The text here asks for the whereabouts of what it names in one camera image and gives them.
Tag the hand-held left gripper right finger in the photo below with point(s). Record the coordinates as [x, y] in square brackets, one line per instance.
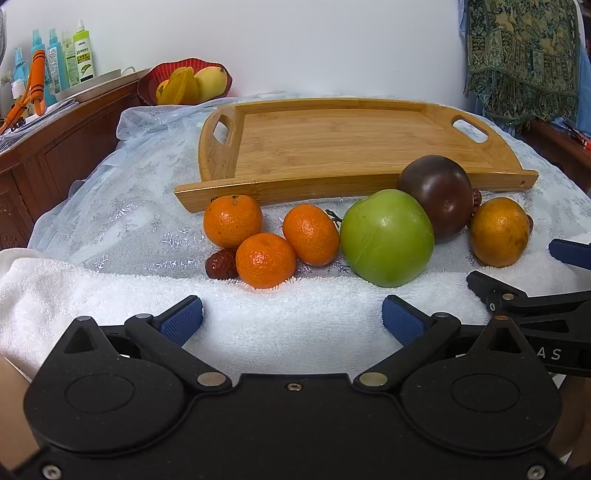
[402, 321]

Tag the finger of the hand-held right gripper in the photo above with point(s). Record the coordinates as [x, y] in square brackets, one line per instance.
[531, 304]
[572, 254]

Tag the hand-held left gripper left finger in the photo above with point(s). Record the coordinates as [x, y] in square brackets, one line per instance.
[182, 321]

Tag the large wrinkled red date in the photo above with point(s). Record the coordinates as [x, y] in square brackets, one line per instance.
[220, 265]

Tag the yellowish orange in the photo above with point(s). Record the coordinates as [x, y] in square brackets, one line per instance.
[499, 233]

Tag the green apple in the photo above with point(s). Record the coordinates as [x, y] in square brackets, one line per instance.
[387, 237]

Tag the orange tangerine with twig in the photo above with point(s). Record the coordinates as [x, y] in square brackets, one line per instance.
[310, 235]

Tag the dark purple round fruit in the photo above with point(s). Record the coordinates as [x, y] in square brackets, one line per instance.
[436, 194]

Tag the bamboo serving tray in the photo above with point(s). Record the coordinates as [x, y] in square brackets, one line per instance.
[346, 143]

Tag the white terry towel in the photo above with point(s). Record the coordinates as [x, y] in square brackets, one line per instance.
[286, 314]

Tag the wooden side furniture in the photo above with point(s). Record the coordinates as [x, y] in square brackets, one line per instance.
[558, 145]

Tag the green patterned scarf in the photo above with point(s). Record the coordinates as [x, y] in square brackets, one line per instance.
[521, 60]

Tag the wooden cabinet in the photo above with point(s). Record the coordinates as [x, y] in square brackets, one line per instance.
[55, 152]

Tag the yellow starfruit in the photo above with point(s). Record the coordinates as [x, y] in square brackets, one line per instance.
[182, 87]

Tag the small yellow fruit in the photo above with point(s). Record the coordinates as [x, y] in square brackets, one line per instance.
[162, 87]

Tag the yellow mango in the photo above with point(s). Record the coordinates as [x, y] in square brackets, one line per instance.
[213, 82]

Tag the red fruit bowl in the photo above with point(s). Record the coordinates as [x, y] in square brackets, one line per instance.
[152, 76]

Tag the stack of papers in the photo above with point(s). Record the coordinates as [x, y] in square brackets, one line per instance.
[41, 115]

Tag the white plastic tray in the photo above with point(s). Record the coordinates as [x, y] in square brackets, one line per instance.
[97, 85]

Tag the pale green bottle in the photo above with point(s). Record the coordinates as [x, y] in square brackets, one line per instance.
[69, 62]

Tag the small white bottle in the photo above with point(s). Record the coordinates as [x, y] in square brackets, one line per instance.
[17, 90]

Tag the small blue bottle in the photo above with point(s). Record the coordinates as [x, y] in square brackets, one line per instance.
[19, 67]

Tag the teal spray bottle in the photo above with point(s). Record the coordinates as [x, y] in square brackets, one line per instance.
[38, 46]

